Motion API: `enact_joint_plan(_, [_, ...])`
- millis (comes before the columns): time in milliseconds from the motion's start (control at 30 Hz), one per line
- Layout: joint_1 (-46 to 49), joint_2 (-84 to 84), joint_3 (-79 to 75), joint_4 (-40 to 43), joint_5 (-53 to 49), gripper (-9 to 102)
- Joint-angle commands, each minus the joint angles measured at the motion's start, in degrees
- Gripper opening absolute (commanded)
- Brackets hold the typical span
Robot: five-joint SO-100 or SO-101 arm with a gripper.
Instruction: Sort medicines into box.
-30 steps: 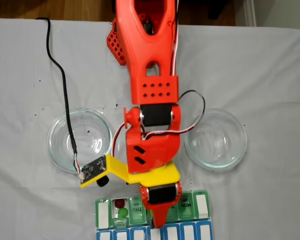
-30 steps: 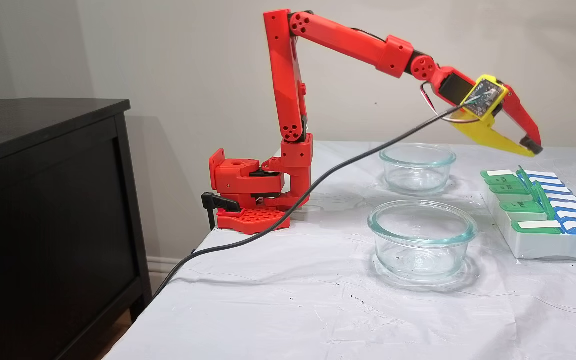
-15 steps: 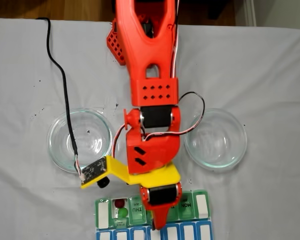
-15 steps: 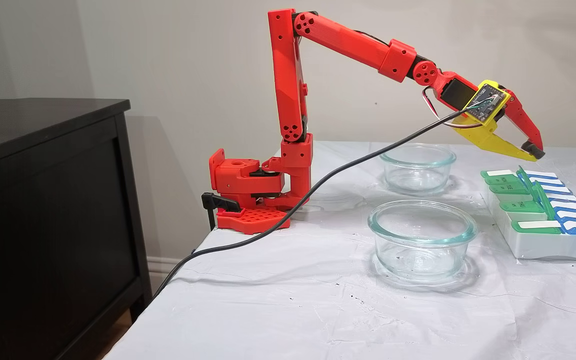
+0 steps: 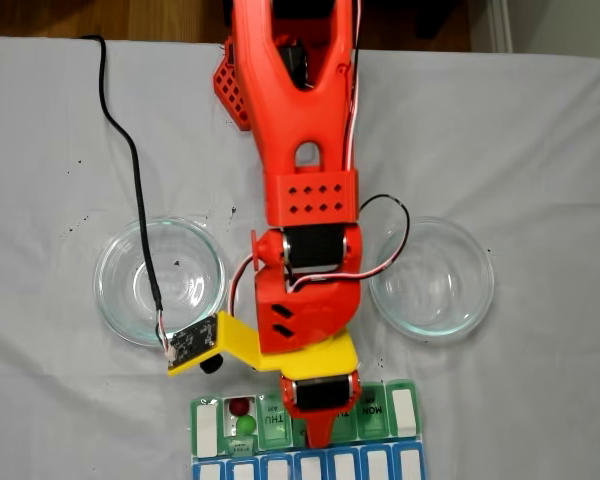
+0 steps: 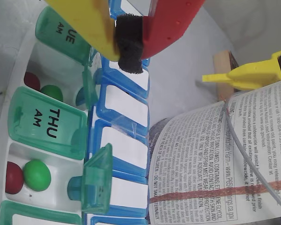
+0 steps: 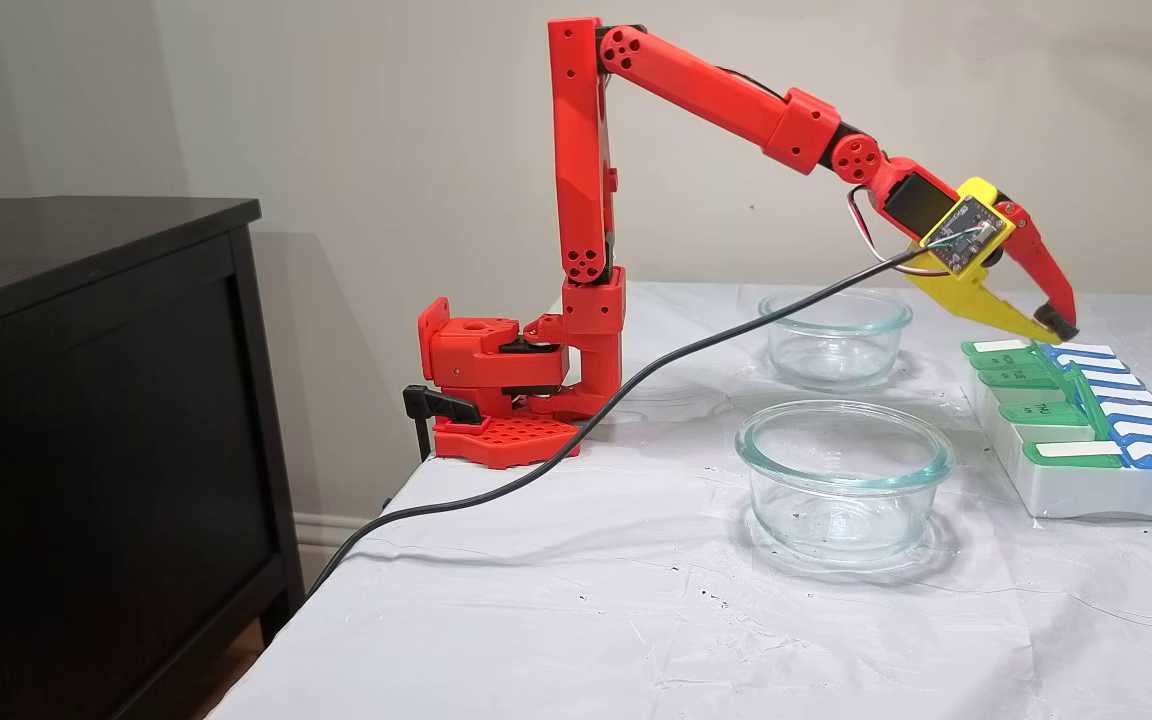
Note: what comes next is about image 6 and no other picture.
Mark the weekly pill organizer box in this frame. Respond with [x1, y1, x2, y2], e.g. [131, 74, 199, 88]
[0, 0, 152, 225]

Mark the clear glass object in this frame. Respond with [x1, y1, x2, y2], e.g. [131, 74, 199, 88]
[148, 78, 281, 225]

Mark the green ball pill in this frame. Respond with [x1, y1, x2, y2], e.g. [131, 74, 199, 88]
[23, 159, 52, 192]
[40, 84, 64, 103]

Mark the red ball pill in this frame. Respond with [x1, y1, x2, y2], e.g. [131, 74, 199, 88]
[5, 161, 24, 195]
[23, 71, 41, 91]

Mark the wooden block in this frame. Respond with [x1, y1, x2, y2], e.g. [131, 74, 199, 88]
[213, 50, 239, 101]

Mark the gripper red right finger foam pad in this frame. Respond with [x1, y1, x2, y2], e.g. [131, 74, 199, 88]
[113, 0, 206, 74]

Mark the yellow spring clamp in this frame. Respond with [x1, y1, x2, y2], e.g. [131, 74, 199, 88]
[202, 49, 281, 91]

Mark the thin gray wire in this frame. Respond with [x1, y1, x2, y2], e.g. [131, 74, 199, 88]
[223, 97, 281, 218]

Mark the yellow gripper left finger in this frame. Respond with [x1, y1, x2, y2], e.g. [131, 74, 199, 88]
[44, 0, 120, 62]

